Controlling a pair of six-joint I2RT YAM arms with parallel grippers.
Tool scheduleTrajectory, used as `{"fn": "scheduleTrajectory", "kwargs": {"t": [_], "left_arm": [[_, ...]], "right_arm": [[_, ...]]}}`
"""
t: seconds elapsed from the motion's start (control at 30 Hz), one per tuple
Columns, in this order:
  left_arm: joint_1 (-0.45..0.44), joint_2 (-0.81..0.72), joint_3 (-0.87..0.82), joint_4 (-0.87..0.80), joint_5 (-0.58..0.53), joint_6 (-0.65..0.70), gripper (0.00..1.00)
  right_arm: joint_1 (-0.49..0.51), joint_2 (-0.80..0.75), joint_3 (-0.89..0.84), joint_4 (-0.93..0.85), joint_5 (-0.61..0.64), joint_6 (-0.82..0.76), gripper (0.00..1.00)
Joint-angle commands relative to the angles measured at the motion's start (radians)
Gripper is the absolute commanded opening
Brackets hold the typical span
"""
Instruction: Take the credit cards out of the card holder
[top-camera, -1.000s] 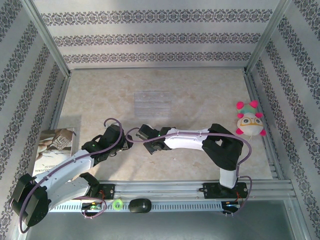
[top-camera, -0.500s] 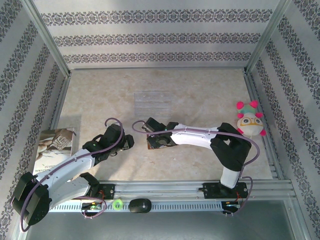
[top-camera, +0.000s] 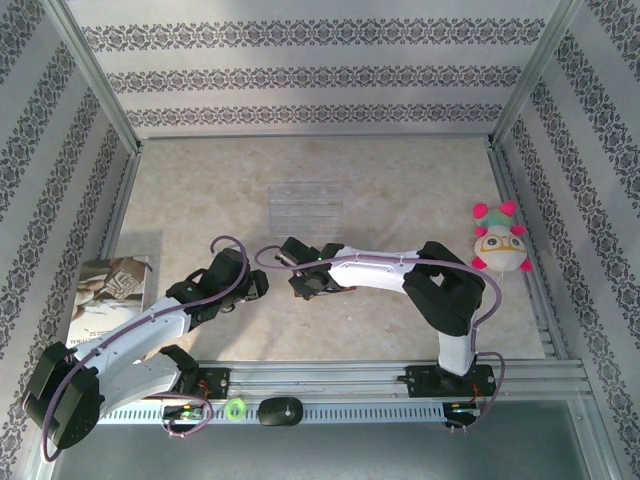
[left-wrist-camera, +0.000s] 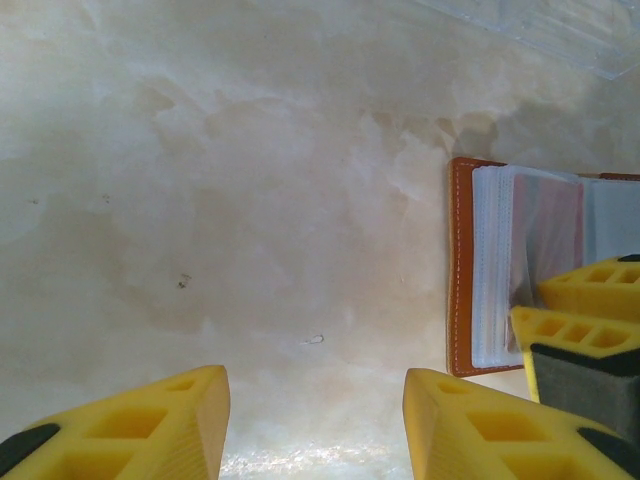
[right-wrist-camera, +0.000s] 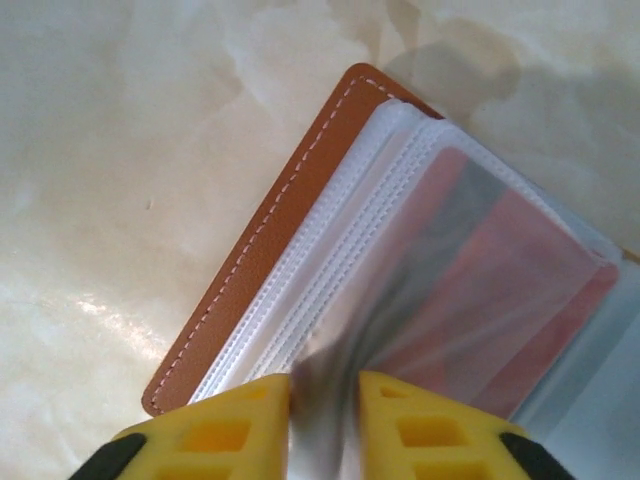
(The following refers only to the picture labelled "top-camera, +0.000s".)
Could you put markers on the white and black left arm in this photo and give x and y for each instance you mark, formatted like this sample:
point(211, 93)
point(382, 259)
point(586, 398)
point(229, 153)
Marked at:
point(135, 335)

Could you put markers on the black computer mouse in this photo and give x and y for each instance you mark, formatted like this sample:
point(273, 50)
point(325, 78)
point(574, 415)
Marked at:
point(280, 411)

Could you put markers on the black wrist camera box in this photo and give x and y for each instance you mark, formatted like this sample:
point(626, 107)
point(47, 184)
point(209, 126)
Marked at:
point(294, 252)
point(230, 264)

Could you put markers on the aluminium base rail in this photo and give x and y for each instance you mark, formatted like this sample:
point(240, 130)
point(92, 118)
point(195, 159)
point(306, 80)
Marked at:
point(325, 380)

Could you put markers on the silver metal frame rail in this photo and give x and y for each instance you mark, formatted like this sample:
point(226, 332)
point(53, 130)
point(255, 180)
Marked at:
point(120, 205)
point(315, 136)
point(525, 260)

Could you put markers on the silver metal frame post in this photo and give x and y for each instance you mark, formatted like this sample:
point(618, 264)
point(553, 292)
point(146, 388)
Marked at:
point(95, 80)
point(537, 70)

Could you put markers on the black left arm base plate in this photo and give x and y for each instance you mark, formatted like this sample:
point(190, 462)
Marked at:
point(217, 382)

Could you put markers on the clear acrylic card stand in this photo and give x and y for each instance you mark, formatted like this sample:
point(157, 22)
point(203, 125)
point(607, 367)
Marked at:
point(306, 210)

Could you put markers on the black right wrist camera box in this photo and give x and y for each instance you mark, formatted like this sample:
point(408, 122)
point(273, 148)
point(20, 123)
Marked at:
point(294, 252)

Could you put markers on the beige paperback book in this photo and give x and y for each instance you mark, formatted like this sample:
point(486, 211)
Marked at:
point(112, 290)

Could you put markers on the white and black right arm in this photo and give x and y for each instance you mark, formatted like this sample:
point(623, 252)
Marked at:
point(370, 275)

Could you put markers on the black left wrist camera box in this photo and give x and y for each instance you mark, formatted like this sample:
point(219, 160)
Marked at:
point(230, 264)

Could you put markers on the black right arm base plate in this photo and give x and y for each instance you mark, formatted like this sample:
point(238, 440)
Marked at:
point(420, 380)

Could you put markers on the white plush toy, pink paws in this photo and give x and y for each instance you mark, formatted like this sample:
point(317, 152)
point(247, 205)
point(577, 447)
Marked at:
point(500, 247)

